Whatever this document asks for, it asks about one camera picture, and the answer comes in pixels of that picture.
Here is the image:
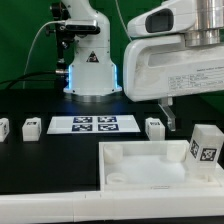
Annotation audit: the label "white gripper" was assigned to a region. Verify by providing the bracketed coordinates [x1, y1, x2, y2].
[123, 35, 224, 132]

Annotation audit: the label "white square tabletop tray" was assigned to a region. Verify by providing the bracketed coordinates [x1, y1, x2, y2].
[99, 140, 224, 191]

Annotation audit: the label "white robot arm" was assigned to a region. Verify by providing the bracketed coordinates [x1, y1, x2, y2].
[62, 0, 224, 130]

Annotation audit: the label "white marker sheet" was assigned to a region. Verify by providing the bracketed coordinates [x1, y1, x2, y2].
[47, 115, 140, 134]

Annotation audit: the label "white cable right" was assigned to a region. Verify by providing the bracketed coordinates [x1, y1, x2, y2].
[114, 0, 132, 43]

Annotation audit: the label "white cable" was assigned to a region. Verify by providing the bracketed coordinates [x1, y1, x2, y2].
[22, 20, 66, 90]
[114, 0, 132, 43]

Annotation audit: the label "white front fence wall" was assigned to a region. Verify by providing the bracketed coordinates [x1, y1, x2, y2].
[0, 188, 224, 224]

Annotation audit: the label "black camera on stand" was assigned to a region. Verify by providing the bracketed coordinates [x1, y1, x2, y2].
[46, 2, 100, 72]

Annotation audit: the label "white cable left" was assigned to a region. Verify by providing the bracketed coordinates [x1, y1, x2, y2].
[22, 20, 66, 90]

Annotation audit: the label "black cables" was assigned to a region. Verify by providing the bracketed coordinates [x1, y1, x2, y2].
[0, 70, 65, 90]

